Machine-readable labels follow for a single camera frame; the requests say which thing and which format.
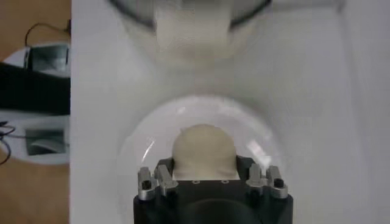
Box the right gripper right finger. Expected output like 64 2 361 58
236 155 289 200

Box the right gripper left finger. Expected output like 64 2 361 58
137 156 179 201

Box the white steamed baozi bun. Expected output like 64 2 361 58
171 122 240 181

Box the round white plate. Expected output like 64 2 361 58
116 94 288 224

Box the cream electric cooking pot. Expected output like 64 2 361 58
107 0 274 61

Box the thin black cable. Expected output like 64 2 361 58
23 21 72 47

